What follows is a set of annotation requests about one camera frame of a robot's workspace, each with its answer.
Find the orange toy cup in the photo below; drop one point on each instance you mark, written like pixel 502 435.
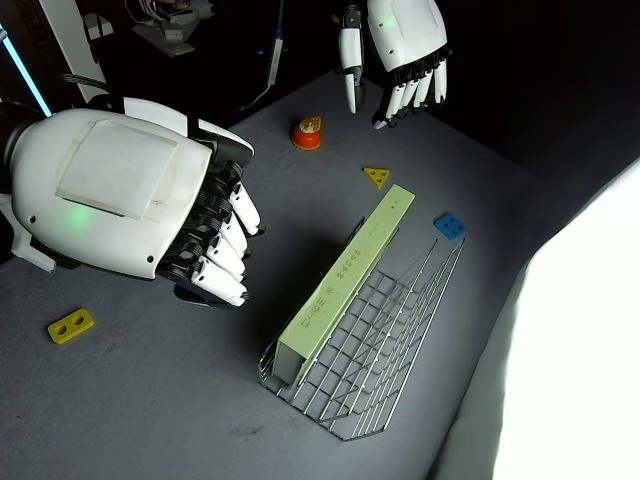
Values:
pixel 306 136

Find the yellow rectangular two-hole block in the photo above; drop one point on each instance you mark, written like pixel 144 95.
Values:
pixel 71 326

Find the blue square holed block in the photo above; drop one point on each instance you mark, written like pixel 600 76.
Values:
pixel 450 226

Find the cyan light strip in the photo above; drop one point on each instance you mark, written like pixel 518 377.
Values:
pixel 25 70

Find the yellow triangular holed block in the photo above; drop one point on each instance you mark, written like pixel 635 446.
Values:
pixel 377 176

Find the white upright post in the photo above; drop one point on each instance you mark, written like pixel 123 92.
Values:
pixel 70 45

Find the grey table cloth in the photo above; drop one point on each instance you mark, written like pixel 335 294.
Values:
pixel 125 400

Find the light green long box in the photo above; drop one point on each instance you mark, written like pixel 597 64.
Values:
pixel 345 270

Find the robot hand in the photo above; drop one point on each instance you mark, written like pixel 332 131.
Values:
pixel 115 190
pixel 405 35

